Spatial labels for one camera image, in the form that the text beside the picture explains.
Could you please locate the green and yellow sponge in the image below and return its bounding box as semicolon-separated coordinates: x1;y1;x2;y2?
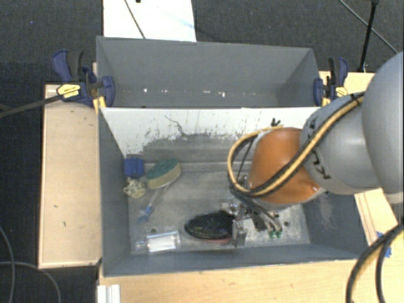
145;158;182;190

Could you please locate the clear stick with blue tip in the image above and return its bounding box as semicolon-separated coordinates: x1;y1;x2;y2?
136;184;172;224

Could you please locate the cream toy with dark marks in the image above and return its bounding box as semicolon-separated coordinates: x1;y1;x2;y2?
122;179;148;200

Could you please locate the blue ribbed block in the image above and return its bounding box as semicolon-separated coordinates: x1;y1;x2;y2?
123;157;146;179

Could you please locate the grey metal bin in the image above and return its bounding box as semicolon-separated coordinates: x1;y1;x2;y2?
94;35;369;278

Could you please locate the pale wood board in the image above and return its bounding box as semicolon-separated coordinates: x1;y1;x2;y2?
37;83;104;270

